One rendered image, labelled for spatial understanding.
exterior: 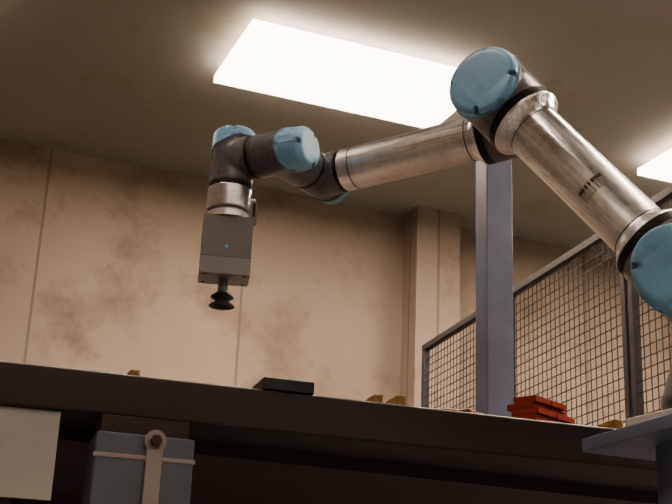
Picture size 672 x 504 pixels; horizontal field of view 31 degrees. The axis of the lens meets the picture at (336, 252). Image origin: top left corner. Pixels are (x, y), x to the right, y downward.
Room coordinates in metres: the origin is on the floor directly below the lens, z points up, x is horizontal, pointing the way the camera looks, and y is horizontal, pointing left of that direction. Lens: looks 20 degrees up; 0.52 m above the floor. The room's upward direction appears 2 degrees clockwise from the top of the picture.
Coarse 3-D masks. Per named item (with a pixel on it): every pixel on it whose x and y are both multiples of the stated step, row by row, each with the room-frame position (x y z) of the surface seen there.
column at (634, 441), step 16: (608, 432) 1.69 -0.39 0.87; (624, 432) 1.65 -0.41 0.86; (640, 432) 1.62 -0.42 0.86; (656, 432) 1.59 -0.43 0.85; (592, 448) 1.72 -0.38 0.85; (608, 448) 1.71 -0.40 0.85; (624, 448) 1.71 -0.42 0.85; (640, 448) 1.70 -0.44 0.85; (656, 448) 1.68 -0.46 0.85; (656, 464) 1.69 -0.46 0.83
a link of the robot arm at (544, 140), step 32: (480, 64) 1.62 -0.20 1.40; (512, 64) 1.59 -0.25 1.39; (480, 96) 1.62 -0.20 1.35; (512, 96) 1.60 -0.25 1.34; (544, 96) 1.61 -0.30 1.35; (480, 128) 1.67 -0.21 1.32; (512, 128) 1.62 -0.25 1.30; (544, 128) 1.60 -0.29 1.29; (544, 160) 1.60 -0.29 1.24; (576, 160) 1.58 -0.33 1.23; (608, 160) 1.59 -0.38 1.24; (576, 192) 1.58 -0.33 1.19; (608, 192) 1.55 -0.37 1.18; (640, 192) 1.56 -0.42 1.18; (608, 224) 1.56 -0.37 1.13; (640, 224) 1.52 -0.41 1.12; (640, 256) 1.51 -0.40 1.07; (640, 288) 1.52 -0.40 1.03
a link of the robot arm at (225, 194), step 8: (216, 184) 1.90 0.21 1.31; (224, 184) 1.90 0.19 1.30; (232, 184) 1.90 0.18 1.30; (240, 184) 1.90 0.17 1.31; (208, 192) 1.92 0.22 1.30; (216, 192) 1.90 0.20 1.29; (224, 192) 1.89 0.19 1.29; (232, 192) 1.90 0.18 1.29; (240, 192) 1.90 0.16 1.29; (248, 192) 1.91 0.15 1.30; (208, 200) 1.91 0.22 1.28; (216, 200) 1.90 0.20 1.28; (224, 200) 1.89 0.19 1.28; (232, 200) 1.90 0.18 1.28; (240, 200) 1.90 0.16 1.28; (248, 200) 1.92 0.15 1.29; (208, 208) 1.92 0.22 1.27; (240, 208) 1.91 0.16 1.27; (248, 208) 1.92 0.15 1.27
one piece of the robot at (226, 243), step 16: (224, 208) 1.89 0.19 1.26; (208, 224) 1.90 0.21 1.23; (224, 224) 1.90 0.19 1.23; (240, 224) 1.90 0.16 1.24; (208, 240) 1.90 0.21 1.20; (224, 240) 1.90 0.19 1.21; (240, 240) 1.90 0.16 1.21; (208, 256) 1.90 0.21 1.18; (224, 256) 1.90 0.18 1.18; (240, 256) 1.90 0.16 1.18; (208, 272) 1.90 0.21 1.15; (224, 272) 1.90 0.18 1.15; (240, 272) 1.90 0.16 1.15; (224, 288) 1.93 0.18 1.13
